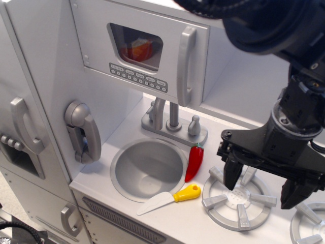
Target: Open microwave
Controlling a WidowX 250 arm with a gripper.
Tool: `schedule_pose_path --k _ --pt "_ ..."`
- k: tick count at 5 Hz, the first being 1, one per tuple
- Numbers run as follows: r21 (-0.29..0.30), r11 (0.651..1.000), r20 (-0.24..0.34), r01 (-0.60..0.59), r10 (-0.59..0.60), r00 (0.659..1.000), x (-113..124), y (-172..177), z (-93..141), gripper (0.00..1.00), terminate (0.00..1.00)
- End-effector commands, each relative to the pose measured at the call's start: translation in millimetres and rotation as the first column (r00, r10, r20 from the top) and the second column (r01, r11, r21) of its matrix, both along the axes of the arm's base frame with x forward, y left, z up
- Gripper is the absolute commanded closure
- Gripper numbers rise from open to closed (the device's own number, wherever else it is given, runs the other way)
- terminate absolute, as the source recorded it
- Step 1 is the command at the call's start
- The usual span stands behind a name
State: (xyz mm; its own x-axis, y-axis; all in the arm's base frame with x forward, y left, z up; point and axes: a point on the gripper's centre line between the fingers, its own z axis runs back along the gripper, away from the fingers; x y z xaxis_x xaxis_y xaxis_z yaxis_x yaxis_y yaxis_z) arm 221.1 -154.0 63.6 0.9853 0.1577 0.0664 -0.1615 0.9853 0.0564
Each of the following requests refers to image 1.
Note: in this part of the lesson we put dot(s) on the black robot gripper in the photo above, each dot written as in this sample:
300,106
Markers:
281,146

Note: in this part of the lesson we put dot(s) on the white toy microwave door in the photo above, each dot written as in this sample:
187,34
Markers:
159,55

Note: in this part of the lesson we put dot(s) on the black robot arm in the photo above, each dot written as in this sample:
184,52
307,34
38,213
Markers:
294,32

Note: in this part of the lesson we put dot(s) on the orange toy food in microwave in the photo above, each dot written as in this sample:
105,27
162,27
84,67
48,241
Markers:
138,50

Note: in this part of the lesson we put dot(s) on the grey toy stove burner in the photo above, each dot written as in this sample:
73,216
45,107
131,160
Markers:
244,208

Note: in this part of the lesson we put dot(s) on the red toy chili pepper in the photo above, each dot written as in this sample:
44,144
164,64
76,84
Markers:
195,160

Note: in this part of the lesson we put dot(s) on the grey toy faucet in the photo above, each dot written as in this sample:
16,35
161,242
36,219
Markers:
172,126

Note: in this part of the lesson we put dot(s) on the round grey toy sink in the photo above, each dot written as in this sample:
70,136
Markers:
147,167

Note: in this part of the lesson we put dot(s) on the grey oven vent grille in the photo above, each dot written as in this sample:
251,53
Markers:
123,222

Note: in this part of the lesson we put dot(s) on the grey ice dispenser panel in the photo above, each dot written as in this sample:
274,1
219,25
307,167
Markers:
16,153

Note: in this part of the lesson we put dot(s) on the yellow handled toy knife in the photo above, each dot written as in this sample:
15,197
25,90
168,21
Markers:
191,192

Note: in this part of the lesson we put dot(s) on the grey toy wall telephone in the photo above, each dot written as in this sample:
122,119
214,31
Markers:
83,133

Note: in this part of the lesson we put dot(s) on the grey lower door handle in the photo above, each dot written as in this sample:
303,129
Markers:
72,229

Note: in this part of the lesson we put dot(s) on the grey fridge door handle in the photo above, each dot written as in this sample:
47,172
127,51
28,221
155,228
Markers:
19,110

